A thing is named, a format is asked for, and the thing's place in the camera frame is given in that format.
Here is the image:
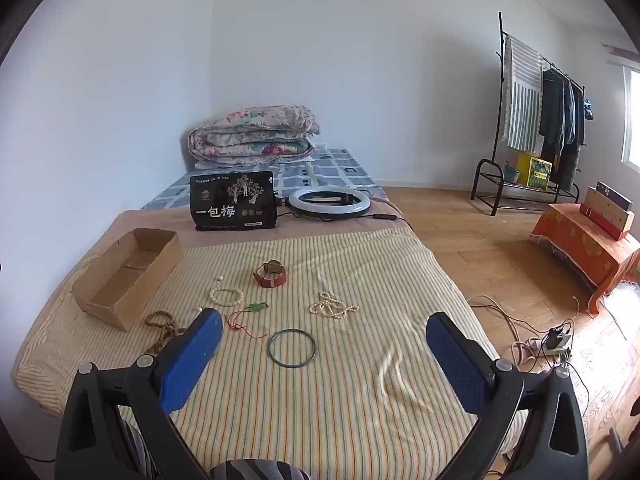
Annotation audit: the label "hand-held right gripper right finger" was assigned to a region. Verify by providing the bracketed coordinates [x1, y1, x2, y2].
[425, 311, 590, 480]

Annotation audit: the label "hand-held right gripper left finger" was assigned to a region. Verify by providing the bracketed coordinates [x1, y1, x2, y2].
[54, 307, 224, 480]

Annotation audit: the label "brown wooden bead string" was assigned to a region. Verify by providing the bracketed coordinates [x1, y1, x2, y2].
[144, 311, 189, 356]

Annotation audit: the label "white bead bracelet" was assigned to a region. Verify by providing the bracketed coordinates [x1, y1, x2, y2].
[209, 276, 246, 306]

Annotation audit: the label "dark thin bangle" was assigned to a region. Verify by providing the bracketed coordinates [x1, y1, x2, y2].
[267, 329, 317, 369]

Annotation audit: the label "green pendant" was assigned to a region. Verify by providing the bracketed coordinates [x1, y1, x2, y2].
[226, 301, 270, 340]

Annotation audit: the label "brown cardboard box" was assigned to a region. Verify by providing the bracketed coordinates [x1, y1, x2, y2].
[71, 228, 182, 332]

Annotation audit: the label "red strap wristwatch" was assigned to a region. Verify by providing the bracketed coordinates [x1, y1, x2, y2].
[253, 260, 289, 288]

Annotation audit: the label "pearl bead necklace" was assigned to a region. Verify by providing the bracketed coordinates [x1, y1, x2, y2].
[308, 291, 360, 320]

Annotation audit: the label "white power strip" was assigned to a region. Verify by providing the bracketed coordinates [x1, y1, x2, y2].
[529, 326, 574, 357]

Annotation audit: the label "yellow striped blanket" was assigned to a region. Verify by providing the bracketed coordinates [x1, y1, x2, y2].
[17, 227, 531, 480]

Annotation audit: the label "zebra striped clothing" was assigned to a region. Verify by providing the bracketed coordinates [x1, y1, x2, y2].
[119, 417, 312, 480]

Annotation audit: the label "pink-brown blanket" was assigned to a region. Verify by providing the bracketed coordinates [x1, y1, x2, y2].
[75, 195, 408, 261]

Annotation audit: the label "black snack bag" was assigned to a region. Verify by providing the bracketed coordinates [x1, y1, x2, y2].
[190, 170, 277, 232]

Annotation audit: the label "orange cloth covered table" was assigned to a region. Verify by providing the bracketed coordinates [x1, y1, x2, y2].
[531, 203, 640, 315]

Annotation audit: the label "black clothes rack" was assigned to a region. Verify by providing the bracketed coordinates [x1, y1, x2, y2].
[471, 11, 588, 217]

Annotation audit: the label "red long box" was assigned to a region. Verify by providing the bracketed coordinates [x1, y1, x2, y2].
[580, 204, 630, 241]

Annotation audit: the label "yellow box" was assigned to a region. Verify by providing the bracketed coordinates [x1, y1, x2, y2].
[516, 152, 552, 188]

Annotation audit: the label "tan long box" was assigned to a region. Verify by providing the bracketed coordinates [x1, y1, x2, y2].
[585, 187, 635, 232]

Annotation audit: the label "folded floral quilt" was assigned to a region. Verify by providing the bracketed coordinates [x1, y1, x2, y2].
[187, 105, 321, 166]

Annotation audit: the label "dark flat box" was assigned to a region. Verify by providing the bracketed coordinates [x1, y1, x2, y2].
[596, 182, 635, 211]

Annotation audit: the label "blue patterned mattress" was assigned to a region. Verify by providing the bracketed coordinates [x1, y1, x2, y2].
[140, 147, 386, 211]

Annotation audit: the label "dark hanging clothes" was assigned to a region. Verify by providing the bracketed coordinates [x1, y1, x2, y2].
[537, 69, 596, 190]

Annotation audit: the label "green striped hanging cloth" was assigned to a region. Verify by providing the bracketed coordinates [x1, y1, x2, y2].
[501, 34, 544, 152]

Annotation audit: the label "window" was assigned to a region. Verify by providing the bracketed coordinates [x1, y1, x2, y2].
[621, 66, 640, 167]

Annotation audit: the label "floor cables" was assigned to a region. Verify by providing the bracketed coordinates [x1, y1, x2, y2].
[469, 294, 606, 401]

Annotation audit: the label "white ring light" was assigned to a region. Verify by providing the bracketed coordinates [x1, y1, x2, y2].
[288, 188, 372, 220]

